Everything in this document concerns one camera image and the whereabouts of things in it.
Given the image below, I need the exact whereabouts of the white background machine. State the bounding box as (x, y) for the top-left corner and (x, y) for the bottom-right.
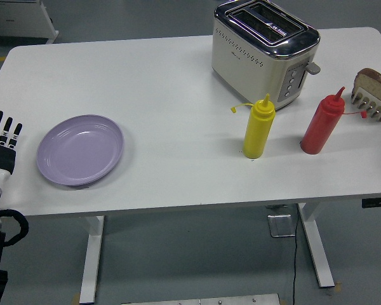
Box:
(0, 0), (60, 44)

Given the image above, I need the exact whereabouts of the yellow squeeze bottle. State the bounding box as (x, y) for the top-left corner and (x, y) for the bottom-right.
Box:
(230, 93), (276, 159)

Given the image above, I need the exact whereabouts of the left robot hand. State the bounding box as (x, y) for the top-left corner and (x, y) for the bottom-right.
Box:
(0, 106), (23, 190)

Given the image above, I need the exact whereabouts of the purple plate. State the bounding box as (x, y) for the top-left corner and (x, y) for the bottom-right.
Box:
(36, 114), (125, 187)

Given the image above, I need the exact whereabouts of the brown bread slice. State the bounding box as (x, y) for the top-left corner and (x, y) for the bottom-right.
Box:
(352, 67), (381, 121)

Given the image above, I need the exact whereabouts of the black table control panel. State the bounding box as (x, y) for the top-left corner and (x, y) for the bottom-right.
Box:
(361, 197), (381, 209)

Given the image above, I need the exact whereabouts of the small metal floor plate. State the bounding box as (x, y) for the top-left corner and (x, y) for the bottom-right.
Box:
(267, 214), (297, 238)

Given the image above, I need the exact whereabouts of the white table leg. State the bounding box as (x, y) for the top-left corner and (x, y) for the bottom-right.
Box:
(79, 215), (105, 304)
(297, 202), (335, 289)

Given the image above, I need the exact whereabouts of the wide metal base plate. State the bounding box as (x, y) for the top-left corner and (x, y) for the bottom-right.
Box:
(120, 292), (281, 305)

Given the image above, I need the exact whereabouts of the red squeeze bottle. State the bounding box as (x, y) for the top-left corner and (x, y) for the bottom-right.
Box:
(300, 86), (368, 156)

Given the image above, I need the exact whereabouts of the cream and chrome toaster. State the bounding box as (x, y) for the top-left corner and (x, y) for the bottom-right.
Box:
(211, 0), (321, 112)

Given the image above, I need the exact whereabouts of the metal toast rack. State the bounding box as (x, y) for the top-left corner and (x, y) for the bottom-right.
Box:
(349, 87), (381, 124)

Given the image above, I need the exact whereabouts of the black floor cable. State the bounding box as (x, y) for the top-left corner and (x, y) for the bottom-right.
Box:
(290, 206), (301, 305)

